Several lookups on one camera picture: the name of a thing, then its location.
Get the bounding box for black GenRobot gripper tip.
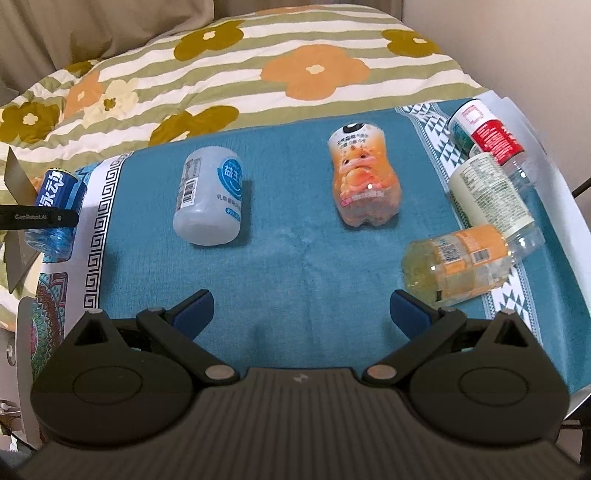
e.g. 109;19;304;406
0;205;79;230

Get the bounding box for white blue label bottle cup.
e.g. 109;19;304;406
172;146;243;246

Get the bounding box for pale green label bottle cup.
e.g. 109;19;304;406
449;153;545;263

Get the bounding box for beige curtain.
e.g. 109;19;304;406
0;0;404;93

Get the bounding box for red label clear bottle cup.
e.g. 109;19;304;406
448;98;532;191

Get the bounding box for floral striped quilt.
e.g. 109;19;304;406
1;4;482;179

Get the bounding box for orange cartoon bottle cup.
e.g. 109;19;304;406
328;122;402;228

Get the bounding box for white board under mat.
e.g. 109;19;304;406
15;90;591;448

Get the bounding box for orange label clear bottle cup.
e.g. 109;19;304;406
402;225;513;308

